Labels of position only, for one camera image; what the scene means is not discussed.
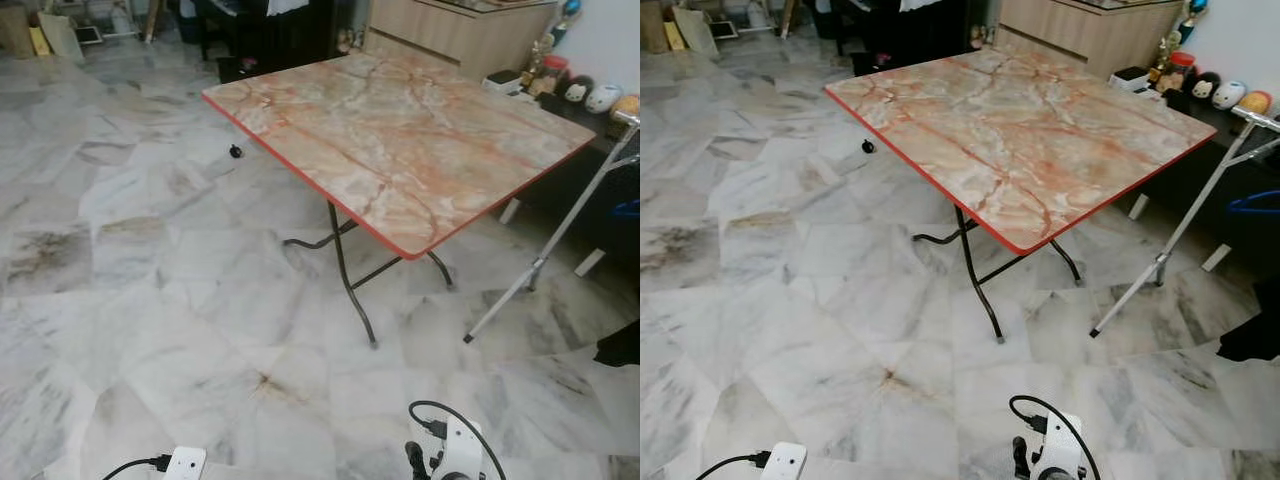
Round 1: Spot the black tv console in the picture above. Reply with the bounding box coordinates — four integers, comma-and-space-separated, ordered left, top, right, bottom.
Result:
497, 88, 641, 279
1128, 85, 1280, 273

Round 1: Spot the black wooden furniture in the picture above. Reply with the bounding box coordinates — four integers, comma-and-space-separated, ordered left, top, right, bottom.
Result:
175, 0, 341, 83
808, 0, 976, 76

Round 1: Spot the marble folding table red edge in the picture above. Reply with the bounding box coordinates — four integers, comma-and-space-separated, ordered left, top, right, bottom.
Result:
825, 46, 1219, 344
202, 50, 599, 348

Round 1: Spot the beige leaning board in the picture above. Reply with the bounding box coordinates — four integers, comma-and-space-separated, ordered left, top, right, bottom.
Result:
674, 6, 719, 57
40, 12, 86, 61

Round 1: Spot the brown cardboard box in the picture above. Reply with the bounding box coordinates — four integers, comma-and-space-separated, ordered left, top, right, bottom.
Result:
0, 5, 36, 59
641, 3, 671, 56

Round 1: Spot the gold trophy figurine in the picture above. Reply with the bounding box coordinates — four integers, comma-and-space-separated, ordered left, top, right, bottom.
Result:
530, 30, 558, 81
1150, 30, 1183, 86

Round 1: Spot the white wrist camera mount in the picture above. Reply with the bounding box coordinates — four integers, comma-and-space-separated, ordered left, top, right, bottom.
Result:
1035, 412, 1086, 480
762, 442, 808, 480
163, 446, 208, 480
432, 415, 486, 480

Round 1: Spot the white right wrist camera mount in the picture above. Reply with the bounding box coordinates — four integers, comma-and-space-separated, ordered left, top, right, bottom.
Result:
432, 415, 486, 480
1035, 412, 1086, 480

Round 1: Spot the silver metal clothes rack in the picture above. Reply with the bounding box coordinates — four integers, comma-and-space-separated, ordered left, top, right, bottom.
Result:
1090, 105, 1280, 338
463, 110, 641, 344

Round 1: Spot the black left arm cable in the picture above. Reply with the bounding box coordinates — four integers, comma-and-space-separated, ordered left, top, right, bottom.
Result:
100, 455, 173, 480
695, 450, 773, 480

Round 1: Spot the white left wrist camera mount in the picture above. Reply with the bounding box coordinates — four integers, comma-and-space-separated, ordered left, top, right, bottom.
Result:
163, 446, 208, 480
762, 442, 808, 480

